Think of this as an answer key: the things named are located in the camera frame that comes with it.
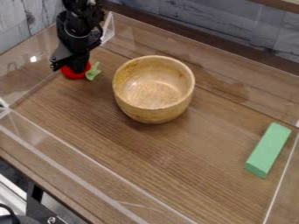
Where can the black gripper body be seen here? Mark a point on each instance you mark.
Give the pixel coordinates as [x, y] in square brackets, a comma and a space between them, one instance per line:
[72, 45]

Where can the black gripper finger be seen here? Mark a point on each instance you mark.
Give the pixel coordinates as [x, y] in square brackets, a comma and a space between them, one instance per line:
[80, 62]

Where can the red plush fruit green leaf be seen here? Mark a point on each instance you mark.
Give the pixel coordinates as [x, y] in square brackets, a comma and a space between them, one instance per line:
[90, 73]

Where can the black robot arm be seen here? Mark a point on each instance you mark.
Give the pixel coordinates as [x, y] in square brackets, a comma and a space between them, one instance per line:
[80, 35]

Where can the wooden bowl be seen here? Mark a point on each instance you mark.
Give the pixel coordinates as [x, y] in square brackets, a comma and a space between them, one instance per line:
[154, 87]

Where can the green rectangular block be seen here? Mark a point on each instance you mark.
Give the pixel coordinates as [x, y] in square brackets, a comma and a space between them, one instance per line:
[268, 150]

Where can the clear acrylic corner bracket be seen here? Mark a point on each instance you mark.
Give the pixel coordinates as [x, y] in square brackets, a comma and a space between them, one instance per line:
[109, 28]

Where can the black table leg bracket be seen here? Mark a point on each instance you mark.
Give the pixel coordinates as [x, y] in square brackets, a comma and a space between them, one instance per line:
[46, 209]

